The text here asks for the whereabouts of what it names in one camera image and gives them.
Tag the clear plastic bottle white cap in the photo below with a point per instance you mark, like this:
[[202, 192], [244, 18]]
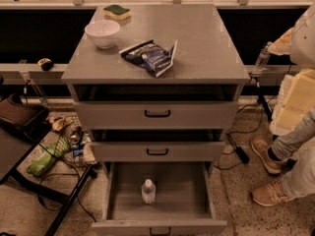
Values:
[[148, 192]]

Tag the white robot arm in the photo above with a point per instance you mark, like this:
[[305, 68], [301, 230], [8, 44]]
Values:
[[297, 93]]

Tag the grey drawer cabinet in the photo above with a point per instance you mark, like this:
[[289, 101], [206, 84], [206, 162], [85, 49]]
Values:
[[205, 54]]

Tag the grey top drawer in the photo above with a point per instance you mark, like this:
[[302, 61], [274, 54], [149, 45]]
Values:
[[156, 106]]

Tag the grey drawer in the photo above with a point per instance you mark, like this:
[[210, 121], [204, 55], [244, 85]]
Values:
[[157, 145], [183, 203], [156, 106]]

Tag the grey middle drawer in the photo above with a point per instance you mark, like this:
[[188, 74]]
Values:
[[157, 145]]

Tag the grey bottom drawer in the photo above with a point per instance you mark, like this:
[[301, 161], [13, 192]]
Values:
[[183, 203]]

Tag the clear bottle on ledge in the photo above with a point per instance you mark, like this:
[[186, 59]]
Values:
[[263, 58]]

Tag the blue chip bag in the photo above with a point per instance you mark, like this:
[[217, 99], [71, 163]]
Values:
[[150, 56]]

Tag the white ceramic bowl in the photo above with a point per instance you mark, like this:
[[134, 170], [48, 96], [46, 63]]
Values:
[[102, 33]]

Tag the black tripod stand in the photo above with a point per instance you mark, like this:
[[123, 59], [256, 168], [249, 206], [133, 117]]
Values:
[[255, 79]]

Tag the green snack bag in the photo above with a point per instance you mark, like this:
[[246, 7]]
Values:
[[49, 155]]

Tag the yellow green sponge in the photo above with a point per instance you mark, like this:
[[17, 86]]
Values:
[[117, 12]]

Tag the tan left shoe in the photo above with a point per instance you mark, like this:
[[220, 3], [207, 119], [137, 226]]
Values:
[[261, 148]]

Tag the tan shoe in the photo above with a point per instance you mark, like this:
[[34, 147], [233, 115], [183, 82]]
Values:
[[270, 194], [261, 148]]

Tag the dark chair seat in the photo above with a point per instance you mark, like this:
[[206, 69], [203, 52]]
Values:
[[24, 121]]

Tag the tan right shoe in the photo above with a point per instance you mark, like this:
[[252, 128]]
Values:
[[270, 194]]

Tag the wire basket with items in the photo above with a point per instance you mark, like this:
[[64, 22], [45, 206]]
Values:
[[72, 141]]

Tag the black table frame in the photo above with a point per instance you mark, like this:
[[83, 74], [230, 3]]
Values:
[[13, 151]]

